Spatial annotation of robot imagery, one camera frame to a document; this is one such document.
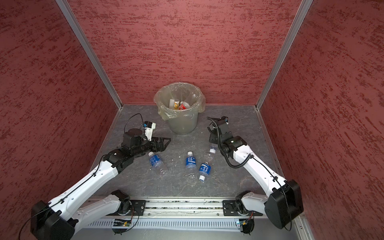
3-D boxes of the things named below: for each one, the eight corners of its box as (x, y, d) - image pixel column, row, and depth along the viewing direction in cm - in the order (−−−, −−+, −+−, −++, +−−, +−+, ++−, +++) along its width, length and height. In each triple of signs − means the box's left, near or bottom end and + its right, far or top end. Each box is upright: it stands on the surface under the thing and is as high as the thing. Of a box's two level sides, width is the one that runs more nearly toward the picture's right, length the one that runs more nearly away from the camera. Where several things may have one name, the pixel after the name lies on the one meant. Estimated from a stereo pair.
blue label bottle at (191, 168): (185, 179, 86) (184, 175, 81) (186, 154, 96) (186, 150, 91) (197, 179, 86) (197, 175, 81) (197, 154, 96) (197, 150, 91)
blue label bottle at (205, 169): (194, 174, 87) (194, 170, 82) (204, 164, 92) (205, 159, 87) (202, 182, 84) (202, 179, 79) (212, 171, 89) (213, 167, 84)
